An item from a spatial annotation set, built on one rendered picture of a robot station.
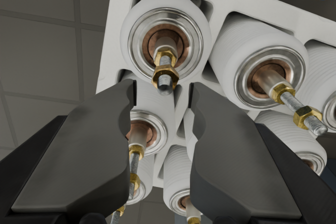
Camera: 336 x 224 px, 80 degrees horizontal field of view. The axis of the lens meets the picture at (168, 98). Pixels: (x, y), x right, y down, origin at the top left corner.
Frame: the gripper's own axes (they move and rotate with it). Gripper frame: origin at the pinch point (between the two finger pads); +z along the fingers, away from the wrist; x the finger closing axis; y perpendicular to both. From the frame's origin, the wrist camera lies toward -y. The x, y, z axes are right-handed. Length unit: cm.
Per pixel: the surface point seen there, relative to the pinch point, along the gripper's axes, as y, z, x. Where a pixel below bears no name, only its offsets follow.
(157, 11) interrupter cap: -2.8, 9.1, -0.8
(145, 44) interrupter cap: 0.4, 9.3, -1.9
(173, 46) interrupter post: -0.3, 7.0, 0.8
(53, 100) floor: 24, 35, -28
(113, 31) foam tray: 0.9, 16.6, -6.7
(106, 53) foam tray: 4.0, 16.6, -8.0
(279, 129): 13.5, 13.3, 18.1
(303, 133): 13.1, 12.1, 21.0
